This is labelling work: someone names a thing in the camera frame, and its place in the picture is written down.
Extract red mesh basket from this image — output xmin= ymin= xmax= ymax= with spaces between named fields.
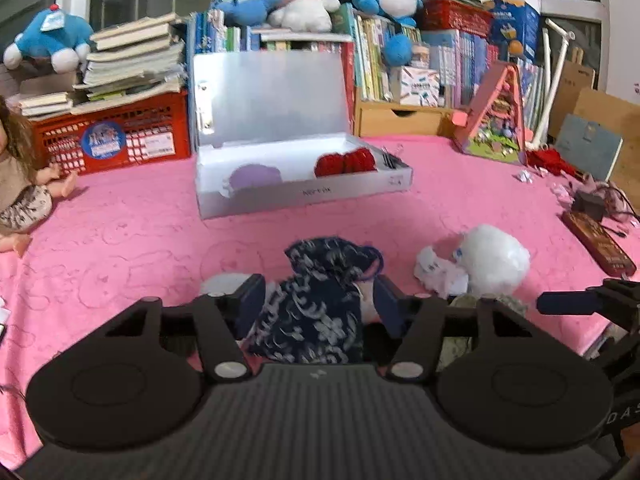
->
xmin=420 ymin=0 xmax=496 ymax=39

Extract pink blanket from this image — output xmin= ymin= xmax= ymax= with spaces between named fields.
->
xmin=0 ymin=134 xmax=640 ymax=472

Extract white tube stand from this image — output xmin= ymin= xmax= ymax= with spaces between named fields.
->
xmin=529 ymin=18 xmax=576 ymax=151

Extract purple soft item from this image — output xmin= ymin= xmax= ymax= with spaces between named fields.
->
xmin=229 ymin=164 xmax=283 ymax=194

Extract grey blue notebook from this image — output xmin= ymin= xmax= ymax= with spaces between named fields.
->
xmin=554 ymin=114 xmax=624 ymax=183

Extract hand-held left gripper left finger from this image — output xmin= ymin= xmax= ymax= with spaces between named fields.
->
xmin=92 ymin=274 xmax=267 ymax=383

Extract large brown cardboard sheet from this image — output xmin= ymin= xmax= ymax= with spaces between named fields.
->
xmin=570 ymin=87 xmax=640 ymax=211

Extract small white patterned box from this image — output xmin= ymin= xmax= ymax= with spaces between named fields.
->
xmin=397 ymin=66 xmax=442 ymax=107

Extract blue alien plush toy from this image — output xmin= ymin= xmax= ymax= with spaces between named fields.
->
xmin=210 ymin=0 xmax=287 ymax=27

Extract row of upright books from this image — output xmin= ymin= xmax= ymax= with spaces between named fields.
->
xmin=186 ymin=2 xmax=548 ymax=111

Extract brown power strip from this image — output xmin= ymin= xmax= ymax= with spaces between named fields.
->
xmin=561 ymin=210 xmax=638 ymax=277

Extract stack of worn books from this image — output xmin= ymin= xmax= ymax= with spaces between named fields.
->
xmin=19 ymin=12 xmax=189 ymax=121

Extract red plastic crate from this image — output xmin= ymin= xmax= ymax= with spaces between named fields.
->
xmin=31 ymin=89 xmax=193 ymax=175

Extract green patterned cloth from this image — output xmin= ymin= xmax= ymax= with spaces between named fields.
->
xmin=440 ymin=292 xmax=531 ymax=361

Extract loose red yarn bundle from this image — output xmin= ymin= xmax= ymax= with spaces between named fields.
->
xmin=527 ymin=147 xmax=584 ymax=177

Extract black binder clip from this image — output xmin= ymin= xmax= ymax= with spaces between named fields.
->
xmin=379 ymin=145 xmax=409 ymax=169

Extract white paper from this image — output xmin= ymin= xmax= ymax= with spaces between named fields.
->
xmin=414 ymin=245 xmax=471 ymax=299

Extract brown cardboard box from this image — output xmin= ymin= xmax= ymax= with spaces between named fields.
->
xmin=547 ymin=60 xmax=597 ymax=141

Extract blue printed carton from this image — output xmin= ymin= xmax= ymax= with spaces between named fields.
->
xmin=487 ymin=0 xmax=542 ymax=64

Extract red knitted yarn piece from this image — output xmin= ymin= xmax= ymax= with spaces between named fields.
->
xmin=314 ymin=147 xmax=375 ymax=178

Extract pink toy house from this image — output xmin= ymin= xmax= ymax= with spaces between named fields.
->
xmin=451 ymin=62 xmax=530 ymax=166

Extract small paper scraps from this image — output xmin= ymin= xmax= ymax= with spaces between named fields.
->
xmin=517 ymin=168 xmax=577 ymax=202

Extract blue elephant plush toy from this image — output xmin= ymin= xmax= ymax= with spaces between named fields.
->
xmin=2 ymin=4 xmax=95 ymax=72

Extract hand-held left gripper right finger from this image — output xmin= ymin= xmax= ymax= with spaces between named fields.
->
xmin=372 ymin=276 xmax=547 ymax=383

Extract baby doll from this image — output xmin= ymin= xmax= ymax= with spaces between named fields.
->
xmin=0 ymin=95 xmax=81 ymax=256

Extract white cotton wad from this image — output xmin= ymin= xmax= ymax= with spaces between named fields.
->
xmin=452 ymin=224 xmax=532 ymax=297

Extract wooden drawer organiser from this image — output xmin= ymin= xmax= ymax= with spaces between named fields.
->
xmin=354 ymin=87 xmax=458 ymax=137

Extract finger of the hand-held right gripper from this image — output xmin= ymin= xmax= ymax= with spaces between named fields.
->
xmin=536 ymin=287 xmax=616 ymax=317

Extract black power adapter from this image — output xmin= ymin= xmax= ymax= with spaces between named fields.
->
xmin=571 ymin=191 xmax=607 ymax=221

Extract blue floral cloth pouch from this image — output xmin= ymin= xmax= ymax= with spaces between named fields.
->
xmin=247 ymin=236 xmax=385 ymax=363

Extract white storage box with lid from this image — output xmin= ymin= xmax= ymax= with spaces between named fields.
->
xmin=191 ymin=51 xmax=414 ymax=221

